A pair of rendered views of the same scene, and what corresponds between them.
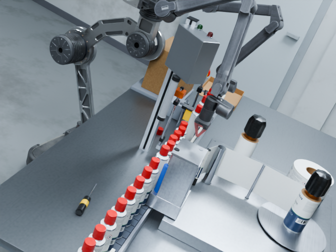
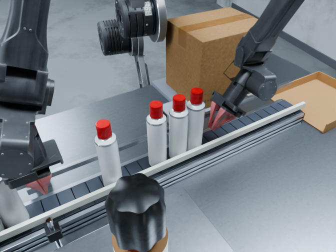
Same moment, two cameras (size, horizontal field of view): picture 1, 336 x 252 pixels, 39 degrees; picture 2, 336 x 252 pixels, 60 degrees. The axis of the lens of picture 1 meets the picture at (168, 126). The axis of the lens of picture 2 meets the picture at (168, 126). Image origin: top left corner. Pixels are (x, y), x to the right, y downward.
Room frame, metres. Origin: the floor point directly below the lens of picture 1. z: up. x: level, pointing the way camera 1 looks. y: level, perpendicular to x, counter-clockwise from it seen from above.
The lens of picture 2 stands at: (1.85, -0.59, 1.49)
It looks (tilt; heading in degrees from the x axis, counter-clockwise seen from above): 39 degrees down; 49
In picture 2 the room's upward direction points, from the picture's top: straight up
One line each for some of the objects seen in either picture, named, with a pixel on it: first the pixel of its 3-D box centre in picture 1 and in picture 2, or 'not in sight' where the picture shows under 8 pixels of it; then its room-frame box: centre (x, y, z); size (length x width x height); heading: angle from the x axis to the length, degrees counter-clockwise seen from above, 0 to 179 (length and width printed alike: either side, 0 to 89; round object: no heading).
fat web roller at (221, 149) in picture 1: (214, 164); not in sight; (1.78, -0.25, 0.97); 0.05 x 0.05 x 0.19
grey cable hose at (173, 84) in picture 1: (168, 98); not in sight; (1.80, 0.04, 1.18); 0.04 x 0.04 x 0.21
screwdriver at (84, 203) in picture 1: (88, 197); not in sight; (1.42, 0.18, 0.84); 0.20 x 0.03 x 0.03; 179
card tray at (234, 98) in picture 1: (221, 92); (321, 98); (2.93, -0.25, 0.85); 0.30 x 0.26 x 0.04; 170
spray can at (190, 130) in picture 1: (193, 123); (108, 156); (2.07, -0.11, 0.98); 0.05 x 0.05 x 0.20
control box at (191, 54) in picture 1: (192, 54); not in sight; (1.85, 0.02, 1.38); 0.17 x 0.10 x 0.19; 45
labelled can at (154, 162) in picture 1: (147, 181); not in sight; (1.46, 0.00, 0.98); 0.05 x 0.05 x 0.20
